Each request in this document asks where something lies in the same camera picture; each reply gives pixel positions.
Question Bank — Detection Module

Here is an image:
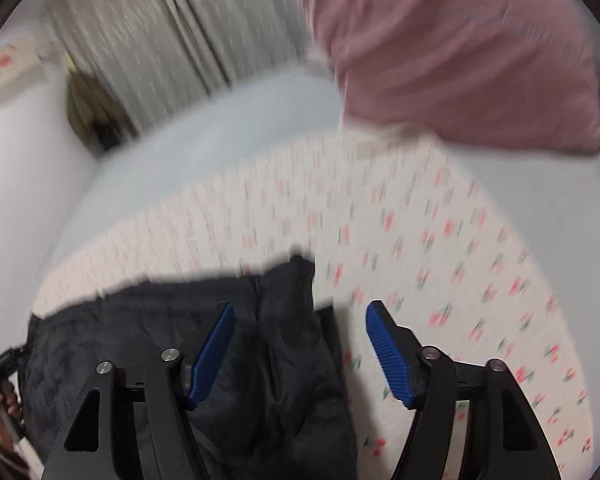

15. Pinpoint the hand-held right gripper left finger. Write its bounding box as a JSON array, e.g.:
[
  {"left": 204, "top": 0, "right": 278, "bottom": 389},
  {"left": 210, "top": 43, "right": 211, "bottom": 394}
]
[{"left": 42, "top": 301, "right": 236, "bottom": 480}]

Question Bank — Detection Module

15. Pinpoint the cherry print blanket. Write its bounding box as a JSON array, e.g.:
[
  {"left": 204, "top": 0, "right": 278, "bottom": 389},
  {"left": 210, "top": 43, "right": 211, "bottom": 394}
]
[{"left": 32, "top": 132, "right": 600, "bottom": 480}]

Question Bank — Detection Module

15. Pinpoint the olive green hanging jacket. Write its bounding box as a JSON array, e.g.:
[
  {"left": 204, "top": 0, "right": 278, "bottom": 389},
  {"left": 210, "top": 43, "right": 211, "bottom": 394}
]
[{"left": 66, "top": 72, "right": 137, "bottom": 152}]

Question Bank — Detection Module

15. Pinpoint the grey star print curtain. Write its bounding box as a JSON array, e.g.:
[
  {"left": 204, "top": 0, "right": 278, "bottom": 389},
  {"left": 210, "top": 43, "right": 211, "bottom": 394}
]
[{"left": 45, "top": 0, "right": 321, "bottom": 136}]

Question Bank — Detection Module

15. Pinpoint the grey bed sheet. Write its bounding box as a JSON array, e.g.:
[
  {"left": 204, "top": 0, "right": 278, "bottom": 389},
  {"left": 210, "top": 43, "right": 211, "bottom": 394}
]
[{"left": 45, "top": 67, "right": 600, "bottom": 281}]

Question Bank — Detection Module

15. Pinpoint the small white pink cloth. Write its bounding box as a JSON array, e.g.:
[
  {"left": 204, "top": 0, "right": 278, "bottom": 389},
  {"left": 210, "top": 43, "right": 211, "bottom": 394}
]
[{"left": 302, "top": 47, "right": 337, "bottom": 75}]

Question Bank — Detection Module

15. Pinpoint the person's left hand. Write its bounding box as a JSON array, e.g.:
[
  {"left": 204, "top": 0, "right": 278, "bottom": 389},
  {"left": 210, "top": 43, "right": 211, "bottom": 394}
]
[{"left": 0, "top": 389, "right": 21, "bottom": 418}]

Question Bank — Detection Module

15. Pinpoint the floral wall cloth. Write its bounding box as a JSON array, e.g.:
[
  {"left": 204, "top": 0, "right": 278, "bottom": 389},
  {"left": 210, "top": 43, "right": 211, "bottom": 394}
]
[{"left": 0, "top": 35, "right": 51, "bottom": 96}]

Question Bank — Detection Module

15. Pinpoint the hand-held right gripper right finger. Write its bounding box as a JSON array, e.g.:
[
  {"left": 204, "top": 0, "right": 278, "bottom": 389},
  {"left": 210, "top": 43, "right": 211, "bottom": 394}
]
[{"left": 365, "top": 300, "right": 561, "bottom": 480}]

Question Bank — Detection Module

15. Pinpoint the pink pillow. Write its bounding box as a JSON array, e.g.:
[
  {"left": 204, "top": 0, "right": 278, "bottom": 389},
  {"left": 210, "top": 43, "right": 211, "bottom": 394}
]
[{"left": 287, "top": 0, "right": 600, "bottom": 156}]

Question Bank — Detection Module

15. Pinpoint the black puffer jacket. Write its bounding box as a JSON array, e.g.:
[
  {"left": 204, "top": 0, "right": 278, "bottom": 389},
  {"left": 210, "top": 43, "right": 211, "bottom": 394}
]
[{"left": 22, "top": 255, "right": 358, "bottom": 480}]

